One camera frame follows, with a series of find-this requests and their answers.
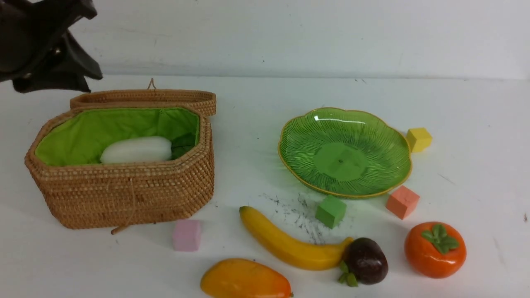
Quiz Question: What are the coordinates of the woven rattan basket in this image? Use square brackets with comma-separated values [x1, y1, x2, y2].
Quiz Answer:
[25, 104, 214, 231]

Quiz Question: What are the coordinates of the yellow foam cube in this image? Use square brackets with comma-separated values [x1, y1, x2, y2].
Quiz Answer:
[406, 127, 432, 153]

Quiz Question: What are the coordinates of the pink foam cube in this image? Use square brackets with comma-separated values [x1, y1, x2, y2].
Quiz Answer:
[172, 219, 201, 252]

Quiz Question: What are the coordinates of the woven rattan basket lid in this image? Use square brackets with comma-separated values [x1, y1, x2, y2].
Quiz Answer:
[70, 79, 217, 116]

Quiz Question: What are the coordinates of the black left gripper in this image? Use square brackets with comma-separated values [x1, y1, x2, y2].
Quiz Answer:
[1, 0, 103, 93]

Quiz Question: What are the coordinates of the yellow toy banana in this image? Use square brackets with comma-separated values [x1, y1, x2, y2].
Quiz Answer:
[239, 206, 354, 270]

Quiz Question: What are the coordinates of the dark purple toy mangosteen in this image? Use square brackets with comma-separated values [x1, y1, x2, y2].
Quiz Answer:
[338, 238, 389, 287]

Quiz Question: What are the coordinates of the green glass leaf plate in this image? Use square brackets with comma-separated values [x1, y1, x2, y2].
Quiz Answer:
[277, 107, 413, 199]

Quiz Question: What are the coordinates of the white toy radish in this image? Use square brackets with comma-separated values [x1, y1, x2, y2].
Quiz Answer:
[100, 133, 196, 164]

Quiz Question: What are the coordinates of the orange foam cube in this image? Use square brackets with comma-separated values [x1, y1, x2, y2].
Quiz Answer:
[386, 185, 420, 219]

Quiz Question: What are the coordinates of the green foam cube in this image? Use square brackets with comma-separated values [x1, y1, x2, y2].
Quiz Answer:
[316, 195, 347, 229]

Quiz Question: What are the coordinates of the orange yellow toy mango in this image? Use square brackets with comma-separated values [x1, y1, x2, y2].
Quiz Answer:
[200, 258, 293, 298]

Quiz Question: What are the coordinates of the orange toy persimmon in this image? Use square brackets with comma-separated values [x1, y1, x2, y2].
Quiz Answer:
[404, 222, 467, 279]

